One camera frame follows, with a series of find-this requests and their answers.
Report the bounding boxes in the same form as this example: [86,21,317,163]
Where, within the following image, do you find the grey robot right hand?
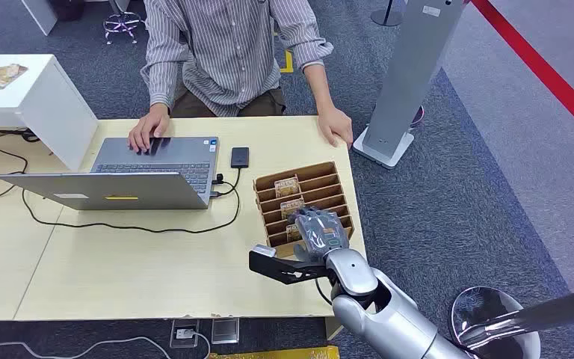
[288,206,351,262]

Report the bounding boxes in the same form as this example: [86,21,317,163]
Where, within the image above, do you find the person's left hand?
[317,105,355,150]

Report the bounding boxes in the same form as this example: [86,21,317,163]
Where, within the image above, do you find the person's right hand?
[128,102,172,154]

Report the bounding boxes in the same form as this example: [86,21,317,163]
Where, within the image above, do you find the brown slotted card holder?
[253,161,356,259]

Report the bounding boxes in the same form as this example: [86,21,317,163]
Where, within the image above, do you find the person in striped shirt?
[140,0,355,154]

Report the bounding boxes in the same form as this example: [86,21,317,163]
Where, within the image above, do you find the grey open laptop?
[0,136,220,212]

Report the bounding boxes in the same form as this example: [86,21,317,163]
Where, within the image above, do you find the grey pillar stand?
[352,0,466,171]

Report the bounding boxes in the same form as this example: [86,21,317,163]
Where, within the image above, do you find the black phone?
[230,146,250,170]

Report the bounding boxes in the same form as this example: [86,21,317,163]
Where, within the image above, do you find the chrome chair base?
[102,0,145,46]

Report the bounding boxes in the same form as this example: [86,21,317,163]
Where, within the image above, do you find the white box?
[0,53,99,173]

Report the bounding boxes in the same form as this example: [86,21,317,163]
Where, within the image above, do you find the dark stanchion base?
[370,0,405,28]

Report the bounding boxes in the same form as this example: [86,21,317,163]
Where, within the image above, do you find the yellow patterned board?
[209,345,342,359]

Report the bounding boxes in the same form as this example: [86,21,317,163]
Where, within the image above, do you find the metal floor outlet cover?
[210,317,241,346]

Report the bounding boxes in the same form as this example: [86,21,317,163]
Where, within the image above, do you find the white cabinet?
[19,0,61,37]

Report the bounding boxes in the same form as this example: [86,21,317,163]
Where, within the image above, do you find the floor power outlet with plug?
[169,319,201,350]

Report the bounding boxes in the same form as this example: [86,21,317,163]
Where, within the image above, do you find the red barrier tape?
[469,0,574,149]

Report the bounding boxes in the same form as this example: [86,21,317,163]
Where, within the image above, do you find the black bracket wrist camera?
[248,244,329,286]

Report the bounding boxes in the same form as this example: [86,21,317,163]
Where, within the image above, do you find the short black phone cable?
[210,167,242,199]

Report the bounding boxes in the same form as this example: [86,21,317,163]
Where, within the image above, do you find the long black power cable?
[0,147,241,235]

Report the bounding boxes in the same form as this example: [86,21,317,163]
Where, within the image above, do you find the black cable bundle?
[0,127,41,144]

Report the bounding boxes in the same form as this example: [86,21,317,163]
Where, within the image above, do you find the white floor cable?
[0,331,212,359]

